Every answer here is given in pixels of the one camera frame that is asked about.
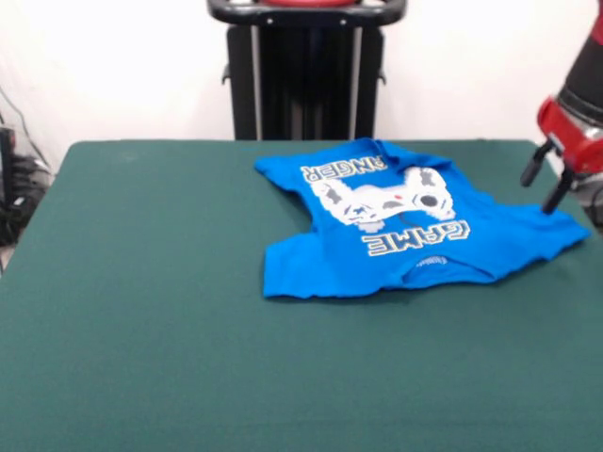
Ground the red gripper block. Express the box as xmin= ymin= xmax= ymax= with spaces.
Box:
xmin=519 ymin=95 xmax=603 ymax=216

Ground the blue printed t-shirt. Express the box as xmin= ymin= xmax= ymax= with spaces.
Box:
xmin=253 ymin=137 xmax=593 ymax=301

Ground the black chair part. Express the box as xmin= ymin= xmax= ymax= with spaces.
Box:
xmin=566 ymin=162 xmax=603 ymax=236

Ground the dark green table cloth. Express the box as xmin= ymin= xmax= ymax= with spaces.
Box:
xmin=0 ymin=138 xmax=603 ymax=452

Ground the black electronics box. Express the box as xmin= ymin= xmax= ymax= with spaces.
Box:
xmin=0 ymin=125 xmax=19 ymax=208

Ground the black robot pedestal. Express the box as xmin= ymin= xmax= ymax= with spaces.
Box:
xmin=206 ymin=0 xmax=407 ymax=141

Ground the black cable bundle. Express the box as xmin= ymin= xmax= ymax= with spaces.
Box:
xmin=0 ymin=84 xmax=56 ymax=249

